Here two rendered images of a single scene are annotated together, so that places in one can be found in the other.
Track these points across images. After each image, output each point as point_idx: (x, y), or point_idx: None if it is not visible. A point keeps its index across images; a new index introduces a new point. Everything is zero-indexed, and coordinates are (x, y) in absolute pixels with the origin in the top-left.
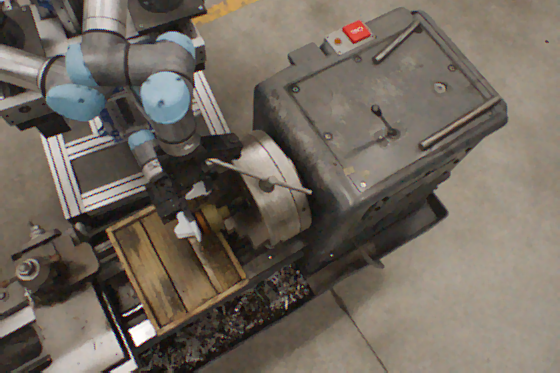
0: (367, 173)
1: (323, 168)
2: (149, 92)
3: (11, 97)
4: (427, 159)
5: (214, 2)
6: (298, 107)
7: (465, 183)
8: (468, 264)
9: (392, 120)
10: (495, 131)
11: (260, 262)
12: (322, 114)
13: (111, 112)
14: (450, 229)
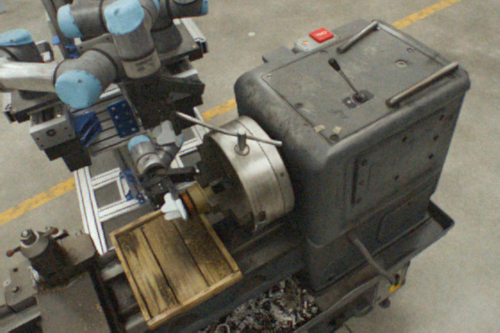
0: (337, 129)
1: (295, 129)
2: (109, 7)
3: (42, 123)
4: (395, 113)
5: (229, 98)
6: (270, 88)
7: (479, 221)
8: (497, 299)
9: (359, 89)
10: (499, 173)
11: (254, 259)
12: (293, 91)
13: (132, 167)
14: (472, 266)
